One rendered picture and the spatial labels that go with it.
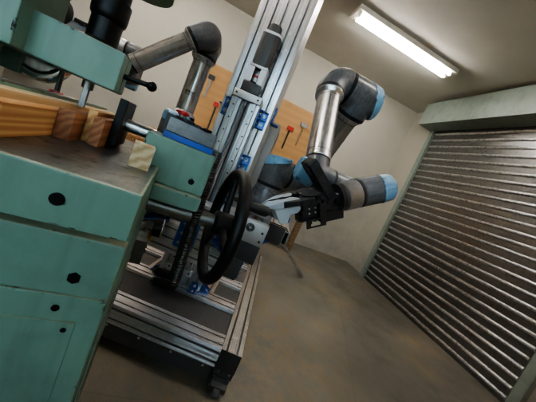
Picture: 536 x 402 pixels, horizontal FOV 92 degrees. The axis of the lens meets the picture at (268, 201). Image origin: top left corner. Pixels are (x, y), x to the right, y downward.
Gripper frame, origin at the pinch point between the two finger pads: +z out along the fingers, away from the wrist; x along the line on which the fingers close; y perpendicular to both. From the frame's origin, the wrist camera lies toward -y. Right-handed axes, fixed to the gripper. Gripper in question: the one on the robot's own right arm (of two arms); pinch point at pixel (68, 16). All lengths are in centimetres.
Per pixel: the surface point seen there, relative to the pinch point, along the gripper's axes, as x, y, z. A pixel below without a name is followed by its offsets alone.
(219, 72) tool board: 247, -30, -44
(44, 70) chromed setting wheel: -74, 15, -39
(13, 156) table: -113, 19, -60
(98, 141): -92, 20, -59
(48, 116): -98, 18, -54
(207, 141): -85, 14, -75
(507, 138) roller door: 101, -85, -347
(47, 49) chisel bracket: -87, 10, -46
